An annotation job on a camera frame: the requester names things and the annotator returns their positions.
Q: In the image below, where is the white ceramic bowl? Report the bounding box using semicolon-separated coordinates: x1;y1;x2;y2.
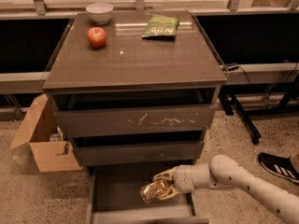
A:
86;3;113;24

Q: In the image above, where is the black table leg frame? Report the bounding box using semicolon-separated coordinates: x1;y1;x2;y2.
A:
219;77;299;145

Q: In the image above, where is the red apple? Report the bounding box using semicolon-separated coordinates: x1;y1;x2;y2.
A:
87;27;107;48

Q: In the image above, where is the grey drawer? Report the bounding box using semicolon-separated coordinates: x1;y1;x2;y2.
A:
85;161;209;224
73;131;204;166
53;89;216;137

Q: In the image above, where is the small can in box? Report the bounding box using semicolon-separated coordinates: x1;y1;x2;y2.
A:
50;133;63;142

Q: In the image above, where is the grey top drawer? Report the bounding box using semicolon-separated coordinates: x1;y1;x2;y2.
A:
53;89;216;137

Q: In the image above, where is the crushed orange can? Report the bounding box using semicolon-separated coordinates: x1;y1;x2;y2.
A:
140;182;170;203

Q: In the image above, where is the dark grey drawer cabinet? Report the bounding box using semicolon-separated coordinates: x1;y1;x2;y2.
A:
42;9;228;175

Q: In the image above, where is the grey bottom drawer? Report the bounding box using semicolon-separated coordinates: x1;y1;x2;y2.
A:
85;161;209;224

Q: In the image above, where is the black white sneaker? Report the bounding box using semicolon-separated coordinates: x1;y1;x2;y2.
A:
258;153;299;184

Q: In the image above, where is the grey middle drawer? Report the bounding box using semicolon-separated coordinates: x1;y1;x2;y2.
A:
73;131;204;166

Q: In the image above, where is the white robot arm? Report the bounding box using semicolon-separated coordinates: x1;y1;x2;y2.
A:
150;155;299;224

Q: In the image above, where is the small black device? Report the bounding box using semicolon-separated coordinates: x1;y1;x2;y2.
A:
223;63;239;72

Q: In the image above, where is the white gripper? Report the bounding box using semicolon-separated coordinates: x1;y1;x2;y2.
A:
152;165;197;201

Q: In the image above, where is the brown cardboard box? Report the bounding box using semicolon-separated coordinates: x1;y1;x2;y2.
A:
10;94;82;173

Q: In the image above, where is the green chip bag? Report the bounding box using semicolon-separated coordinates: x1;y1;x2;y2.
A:
142;15;179;38

